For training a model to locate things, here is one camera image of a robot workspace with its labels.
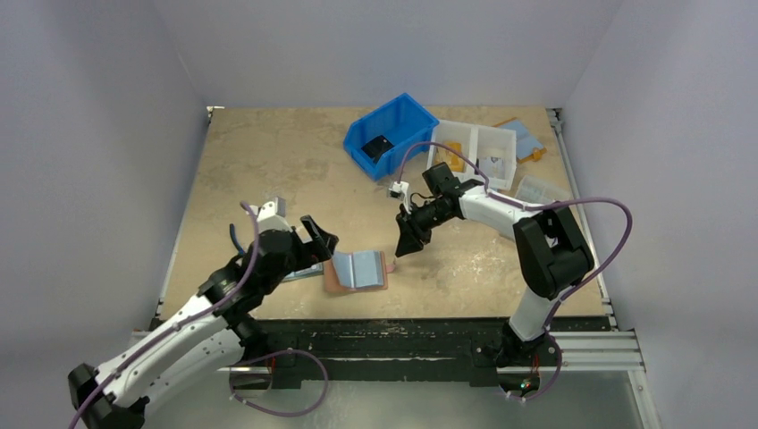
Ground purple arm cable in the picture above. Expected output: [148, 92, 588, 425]
[395, 141, 634, 404]
[66, 201, 330, 429]

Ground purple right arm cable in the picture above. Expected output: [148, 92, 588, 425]
[395, 141, 634, 404]

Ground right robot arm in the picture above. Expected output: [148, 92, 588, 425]
[388, 163, 594, 364]

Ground white divided plastic tray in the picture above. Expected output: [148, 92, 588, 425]
[432, 120, 518, 191]

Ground blue plastic bin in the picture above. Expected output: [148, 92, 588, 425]
[343, 93, 439, 181]

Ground clear plastic screw box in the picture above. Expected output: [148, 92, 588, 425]
[515, 175, 572, 205]

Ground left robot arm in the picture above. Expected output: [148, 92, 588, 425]
[68, 211, 339, 428]

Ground black card in blue bin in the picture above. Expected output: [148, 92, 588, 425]
[361, 135, 394, 164]

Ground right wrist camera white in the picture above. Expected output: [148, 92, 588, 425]
[387, 181, 413, 213]

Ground orange card holder in tray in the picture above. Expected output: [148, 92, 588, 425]
[434, 140, 466, 172]

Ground blue handled pliers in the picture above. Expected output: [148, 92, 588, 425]
[228, 223, 246, 256]

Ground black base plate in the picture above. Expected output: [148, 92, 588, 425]
[232, 316, 610, 389]

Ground card in white tray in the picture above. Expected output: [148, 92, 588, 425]
[477, 156, 508, 180]

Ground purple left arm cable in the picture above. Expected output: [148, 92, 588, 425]
[66, 201, 330, 429]

